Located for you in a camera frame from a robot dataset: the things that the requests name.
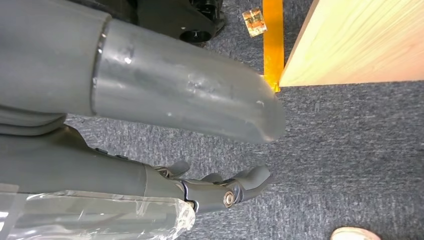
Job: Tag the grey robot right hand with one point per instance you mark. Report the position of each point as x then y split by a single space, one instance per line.
165 82

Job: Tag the small orange patterned card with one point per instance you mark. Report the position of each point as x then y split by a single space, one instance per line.
254 22

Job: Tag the yellow floor tape strip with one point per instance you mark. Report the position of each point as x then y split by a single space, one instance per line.
273 43

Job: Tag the clear plastic film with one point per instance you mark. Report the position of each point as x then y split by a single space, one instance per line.
99 218

